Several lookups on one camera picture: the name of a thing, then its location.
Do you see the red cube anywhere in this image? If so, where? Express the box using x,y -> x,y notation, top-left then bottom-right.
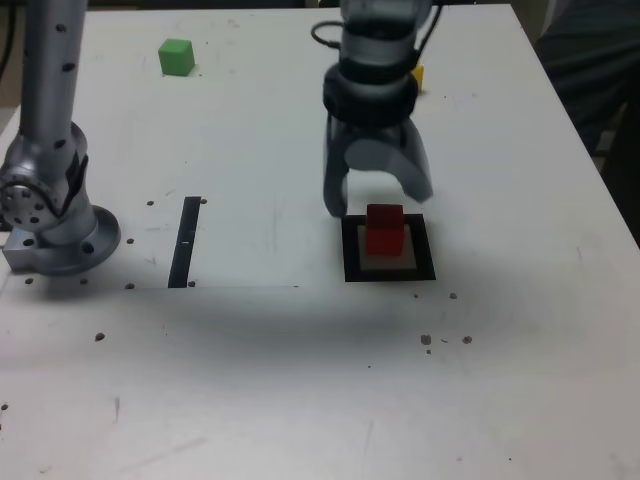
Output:
364,203 -> 405,259

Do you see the black tape strip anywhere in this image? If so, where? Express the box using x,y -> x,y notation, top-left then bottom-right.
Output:
167,196 -> 202,289

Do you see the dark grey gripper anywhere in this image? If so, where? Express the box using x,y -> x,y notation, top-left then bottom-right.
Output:
322,117 -> 434,218

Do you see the black tape square outline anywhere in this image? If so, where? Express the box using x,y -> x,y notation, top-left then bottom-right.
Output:
341,213 -> 437,283

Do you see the green cube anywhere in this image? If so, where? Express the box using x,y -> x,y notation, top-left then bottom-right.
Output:
158,38 -> 196,77

